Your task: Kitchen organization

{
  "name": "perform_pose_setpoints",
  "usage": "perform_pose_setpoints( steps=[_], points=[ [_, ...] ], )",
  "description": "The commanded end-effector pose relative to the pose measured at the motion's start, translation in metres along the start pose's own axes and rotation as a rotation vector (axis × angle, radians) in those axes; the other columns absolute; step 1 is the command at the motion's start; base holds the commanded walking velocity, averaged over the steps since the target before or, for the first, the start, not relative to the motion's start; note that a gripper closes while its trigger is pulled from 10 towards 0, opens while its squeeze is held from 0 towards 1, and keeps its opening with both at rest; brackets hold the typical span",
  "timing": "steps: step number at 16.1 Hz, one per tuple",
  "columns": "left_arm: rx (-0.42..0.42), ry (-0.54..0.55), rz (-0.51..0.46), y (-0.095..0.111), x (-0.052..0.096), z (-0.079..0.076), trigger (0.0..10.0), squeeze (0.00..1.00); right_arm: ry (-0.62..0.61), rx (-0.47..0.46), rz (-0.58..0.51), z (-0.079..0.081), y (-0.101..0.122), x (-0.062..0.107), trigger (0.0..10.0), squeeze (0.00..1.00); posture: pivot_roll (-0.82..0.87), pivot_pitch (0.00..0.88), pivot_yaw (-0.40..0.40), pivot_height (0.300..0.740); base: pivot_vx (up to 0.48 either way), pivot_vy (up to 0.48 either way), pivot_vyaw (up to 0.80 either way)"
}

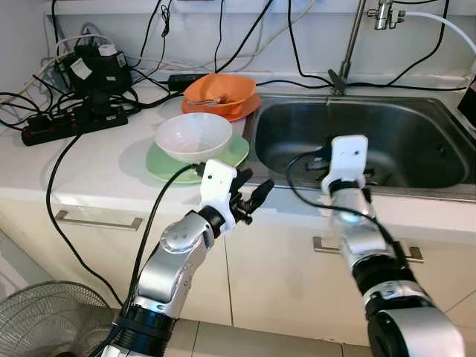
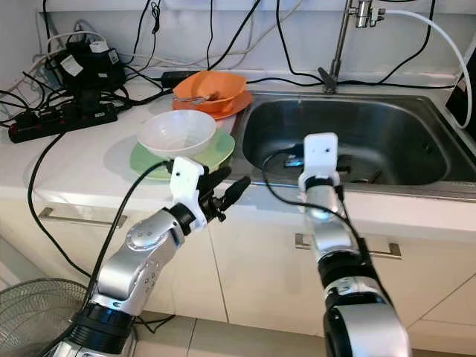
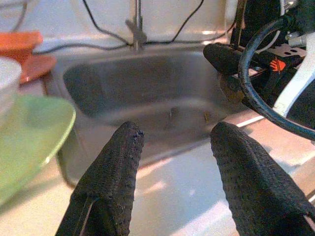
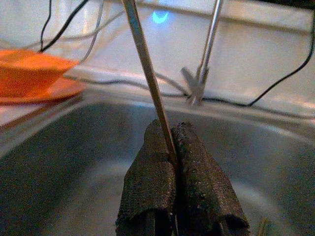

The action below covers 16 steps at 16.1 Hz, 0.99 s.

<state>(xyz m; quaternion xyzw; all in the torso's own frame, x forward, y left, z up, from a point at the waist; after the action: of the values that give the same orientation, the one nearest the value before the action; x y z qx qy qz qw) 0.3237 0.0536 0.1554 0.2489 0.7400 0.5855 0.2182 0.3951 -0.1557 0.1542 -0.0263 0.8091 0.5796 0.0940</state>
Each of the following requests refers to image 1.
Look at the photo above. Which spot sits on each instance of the grey floor fan grille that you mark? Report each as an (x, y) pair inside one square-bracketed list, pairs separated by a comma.
[(44, 323)]

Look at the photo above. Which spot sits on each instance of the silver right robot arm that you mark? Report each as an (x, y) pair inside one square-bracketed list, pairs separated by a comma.
[(361, 238)]

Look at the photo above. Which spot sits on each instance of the white bowl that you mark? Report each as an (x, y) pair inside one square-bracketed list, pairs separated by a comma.
[(193, 134)]

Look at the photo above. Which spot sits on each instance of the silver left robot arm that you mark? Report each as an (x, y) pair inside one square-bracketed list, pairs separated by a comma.
[(175, 260)]

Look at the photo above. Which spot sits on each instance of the white kitchen base cabinet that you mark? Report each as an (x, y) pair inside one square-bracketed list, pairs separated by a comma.
[(275, 282)]

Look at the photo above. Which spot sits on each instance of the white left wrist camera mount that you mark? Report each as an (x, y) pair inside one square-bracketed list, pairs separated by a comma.
[(217, 182)]

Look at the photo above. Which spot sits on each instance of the steel sink faucet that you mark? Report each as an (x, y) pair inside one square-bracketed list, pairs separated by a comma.
[(338, 80)]

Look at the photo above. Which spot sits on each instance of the black power strip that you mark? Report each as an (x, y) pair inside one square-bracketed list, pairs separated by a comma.
[(74, 125)]

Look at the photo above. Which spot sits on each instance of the orange plastic bowl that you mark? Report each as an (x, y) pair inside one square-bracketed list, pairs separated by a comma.
[(238, 85)]

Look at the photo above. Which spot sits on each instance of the small black power brick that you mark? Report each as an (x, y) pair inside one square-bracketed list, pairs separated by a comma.
[(180, 80)]

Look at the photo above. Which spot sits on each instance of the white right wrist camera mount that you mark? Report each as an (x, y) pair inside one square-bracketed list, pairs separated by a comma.
[(348, 160)]

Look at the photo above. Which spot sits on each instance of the stainless steel kitchen sink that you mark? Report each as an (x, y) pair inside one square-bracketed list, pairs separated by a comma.
[(416, 141)]

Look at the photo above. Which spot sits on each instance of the light green plate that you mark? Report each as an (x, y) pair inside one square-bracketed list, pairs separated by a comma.
[(158, 165)]

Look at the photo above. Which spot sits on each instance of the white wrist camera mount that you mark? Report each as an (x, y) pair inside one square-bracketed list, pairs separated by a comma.
[(348, 160), (217, 182)]

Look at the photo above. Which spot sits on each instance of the orange plastic plate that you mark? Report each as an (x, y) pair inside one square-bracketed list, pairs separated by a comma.
[(245, 111)]

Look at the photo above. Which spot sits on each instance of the short metal spoon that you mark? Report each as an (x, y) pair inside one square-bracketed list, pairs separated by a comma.
[(208, 100)]

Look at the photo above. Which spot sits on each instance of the black appliance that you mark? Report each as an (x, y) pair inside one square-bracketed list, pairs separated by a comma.
[(468, 104)]

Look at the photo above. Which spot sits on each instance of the large black power adapter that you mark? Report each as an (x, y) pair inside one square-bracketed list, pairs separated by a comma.
[(97, 71)]

